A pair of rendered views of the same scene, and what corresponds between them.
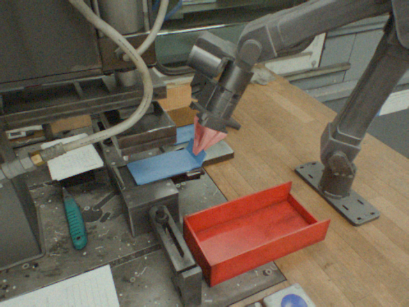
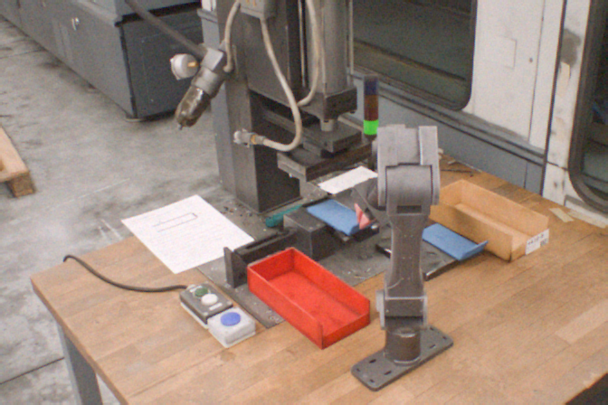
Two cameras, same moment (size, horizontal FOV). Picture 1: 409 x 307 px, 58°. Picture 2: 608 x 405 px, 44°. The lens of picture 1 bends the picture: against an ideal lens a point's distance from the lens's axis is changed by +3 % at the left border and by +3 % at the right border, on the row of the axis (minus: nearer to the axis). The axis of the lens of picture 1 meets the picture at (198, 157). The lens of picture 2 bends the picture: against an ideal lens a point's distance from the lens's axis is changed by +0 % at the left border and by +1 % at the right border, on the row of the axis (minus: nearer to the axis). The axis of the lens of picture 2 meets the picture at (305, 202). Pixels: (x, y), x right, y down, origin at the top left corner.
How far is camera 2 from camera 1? 138 cm
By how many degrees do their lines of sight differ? 65
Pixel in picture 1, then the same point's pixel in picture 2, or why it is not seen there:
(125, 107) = (309, 141)
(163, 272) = not seen: hidden behind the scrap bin
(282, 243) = (287, 306)
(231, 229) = (310, 291)
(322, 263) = (291, 348)
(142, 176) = (318, 208)
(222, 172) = not seen: hidden behind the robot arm
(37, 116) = (273, 117)
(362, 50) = not seen: outside the picture
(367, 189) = (422, 386)
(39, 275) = (242, 219)
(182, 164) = (345, 224)
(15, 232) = (251, 184)
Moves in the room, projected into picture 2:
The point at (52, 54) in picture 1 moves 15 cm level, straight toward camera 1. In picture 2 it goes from (272, 83) to (211, 100)
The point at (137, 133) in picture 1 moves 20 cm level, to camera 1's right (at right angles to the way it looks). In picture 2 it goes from (286, 156) to (306, 200)
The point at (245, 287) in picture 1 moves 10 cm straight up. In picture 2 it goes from (253, 307) to (249, 266)
